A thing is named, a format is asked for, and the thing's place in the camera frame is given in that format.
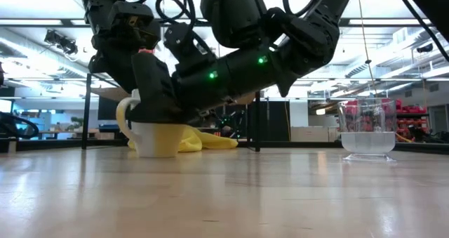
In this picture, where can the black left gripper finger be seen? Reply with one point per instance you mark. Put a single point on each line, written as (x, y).
(115, 71)

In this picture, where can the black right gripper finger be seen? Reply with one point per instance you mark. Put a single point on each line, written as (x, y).
(154, 94)

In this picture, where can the white mug with yellow inside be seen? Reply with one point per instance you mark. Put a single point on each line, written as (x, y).
(158, 139)

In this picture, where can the clear glass cup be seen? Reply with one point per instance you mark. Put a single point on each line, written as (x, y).
(368, 139)

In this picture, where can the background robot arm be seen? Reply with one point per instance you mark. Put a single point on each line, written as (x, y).
(231, 122)

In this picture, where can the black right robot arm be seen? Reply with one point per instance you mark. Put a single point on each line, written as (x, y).
(245, 17)

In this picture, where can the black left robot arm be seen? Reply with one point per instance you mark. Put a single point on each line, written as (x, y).
(96, 6)

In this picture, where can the black monitor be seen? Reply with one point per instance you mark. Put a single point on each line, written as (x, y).
(107, 108)

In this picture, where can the yellow cloth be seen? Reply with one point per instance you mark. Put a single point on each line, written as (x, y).
(210, 141)

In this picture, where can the small bonsai plant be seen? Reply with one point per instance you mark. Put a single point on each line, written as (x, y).
(75, 122)

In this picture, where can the black cabinet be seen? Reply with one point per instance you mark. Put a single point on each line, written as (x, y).
(277, 122)

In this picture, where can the cardboard boxes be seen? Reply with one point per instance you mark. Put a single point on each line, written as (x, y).
(312, 134)

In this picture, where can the red storage bin rack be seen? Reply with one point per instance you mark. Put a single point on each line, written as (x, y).
(410, 110)

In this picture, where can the black ceiling fixture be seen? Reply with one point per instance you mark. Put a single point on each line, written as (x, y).
(424, 48)

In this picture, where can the black ceiling camera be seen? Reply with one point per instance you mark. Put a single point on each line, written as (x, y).
(61, 41)

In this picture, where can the black metal table frame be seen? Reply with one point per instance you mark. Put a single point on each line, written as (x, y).
(298, 144)

